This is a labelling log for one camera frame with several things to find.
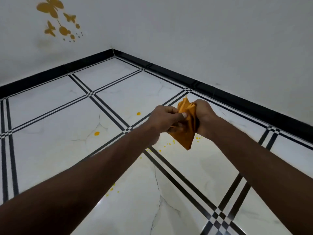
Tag yellow liquid spill drops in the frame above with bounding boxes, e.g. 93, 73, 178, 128
94, 112, 201, 197

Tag person's right forearm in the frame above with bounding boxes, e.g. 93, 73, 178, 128
208, 116, 313, 235

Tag orange cleaning cloth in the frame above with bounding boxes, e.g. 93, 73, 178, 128
167, 96, 200, 151

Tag person's right hand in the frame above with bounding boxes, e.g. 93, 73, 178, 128
192, 99, 219, 141

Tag white tiled floor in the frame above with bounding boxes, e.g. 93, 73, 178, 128
0, 56, 313, 235

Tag person's left hand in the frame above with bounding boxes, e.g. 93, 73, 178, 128
146, 105, 188, 140

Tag person's left forearm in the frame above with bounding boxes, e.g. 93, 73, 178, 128
0, 122, 161, 235

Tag golden butterfly wall decal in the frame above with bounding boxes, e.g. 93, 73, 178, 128
36, 0, 83, 43

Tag black baseboard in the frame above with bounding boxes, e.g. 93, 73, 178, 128
0, 49, 313, 145

